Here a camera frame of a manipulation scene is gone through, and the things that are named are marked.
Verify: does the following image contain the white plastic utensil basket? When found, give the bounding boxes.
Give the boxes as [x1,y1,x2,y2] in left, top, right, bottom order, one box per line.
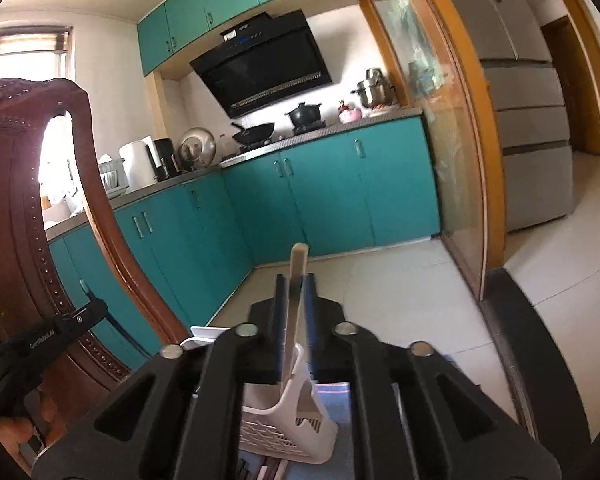
[190,326,340,465]

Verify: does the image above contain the white electric kettle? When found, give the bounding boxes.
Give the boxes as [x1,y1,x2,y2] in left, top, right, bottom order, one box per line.
[118,136,158,186]

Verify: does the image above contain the wooden doorway frame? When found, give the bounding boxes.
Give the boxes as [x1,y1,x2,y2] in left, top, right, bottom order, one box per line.
[502,0,600,161]

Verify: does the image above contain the teal upper kitchen cabinets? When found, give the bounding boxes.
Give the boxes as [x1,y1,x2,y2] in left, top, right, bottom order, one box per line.
[137,0,358,76]

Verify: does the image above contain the carved wooden chair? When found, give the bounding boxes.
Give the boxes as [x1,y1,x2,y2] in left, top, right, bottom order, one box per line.
[0,78,191,396]

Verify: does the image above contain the beige utensil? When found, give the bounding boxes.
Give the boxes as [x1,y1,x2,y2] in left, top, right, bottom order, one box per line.
[279,243,309,386]

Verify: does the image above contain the stainless steel stock pot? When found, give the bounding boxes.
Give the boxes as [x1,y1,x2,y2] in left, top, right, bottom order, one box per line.
[351,67,397,109]

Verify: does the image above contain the glass door with wooden frame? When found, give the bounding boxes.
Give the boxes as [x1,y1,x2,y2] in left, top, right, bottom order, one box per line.
[355,0,506,301]

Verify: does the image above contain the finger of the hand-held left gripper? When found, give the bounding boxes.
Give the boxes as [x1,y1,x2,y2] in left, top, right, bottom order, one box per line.
[55,296,109,340]

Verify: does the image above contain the gas stove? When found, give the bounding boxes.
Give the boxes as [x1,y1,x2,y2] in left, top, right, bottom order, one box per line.
[237,121,328,153]

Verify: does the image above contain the teal lower kitchen cabinets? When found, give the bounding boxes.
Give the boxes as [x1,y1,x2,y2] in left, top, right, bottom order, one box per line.
[47,115,441,356]

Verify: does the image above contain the silver refrigerator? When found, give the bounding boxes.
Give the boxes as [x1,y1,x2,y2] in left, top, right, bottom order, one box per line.
[427,0,576,233]

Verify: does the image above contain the black clay pot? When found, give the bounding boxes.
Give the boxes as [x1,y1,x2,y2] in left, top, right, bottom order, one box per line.
[285,102,325,128]

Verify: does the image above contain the steel pot lid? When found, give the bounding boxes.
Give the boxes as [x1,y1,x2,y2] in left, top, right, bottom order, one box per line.
[179,127,217,170]

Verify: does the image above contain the black range hood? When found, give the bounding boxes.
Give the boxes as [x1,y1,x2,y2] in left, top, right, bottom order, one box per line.
[189,10,333,119]

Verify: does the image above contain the window blind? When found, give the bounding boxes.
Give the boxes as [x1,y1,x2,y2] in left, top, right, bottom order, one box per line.
[0,25,74,61]

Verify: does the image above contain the person's left hand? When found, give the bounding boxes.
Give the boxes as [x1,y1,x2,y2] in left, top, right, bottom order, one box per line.
[0,389,67,463]

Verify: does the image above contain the teal kitchen cabinets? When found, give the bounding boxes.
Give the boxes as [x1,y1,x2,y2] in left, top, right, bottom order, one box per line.
[137,0,358,76]
[47,115,441,356]

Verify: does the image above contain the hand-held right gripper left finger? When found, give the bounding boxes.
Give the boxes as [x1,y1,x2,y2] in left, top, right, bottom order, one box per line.
[32,274,291,480]

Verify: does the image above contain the black wok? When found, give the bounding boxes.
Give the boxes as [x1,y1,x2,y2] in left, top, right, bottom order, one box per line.
[230,121,276,145]

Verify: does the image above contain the black countertop appliance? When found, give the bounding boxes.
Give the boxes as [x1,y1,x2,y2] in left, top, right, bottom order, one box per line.
[153,138,181,181]

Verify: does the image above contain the blue table mat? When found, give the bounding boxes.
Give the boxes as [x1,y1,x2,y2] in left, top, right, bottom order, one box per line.
[280,381,356,480]

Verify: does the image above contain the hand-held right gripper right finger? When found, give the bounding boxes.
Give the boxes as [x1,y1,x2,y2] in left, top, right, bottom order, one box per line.
[302,274,563,480]

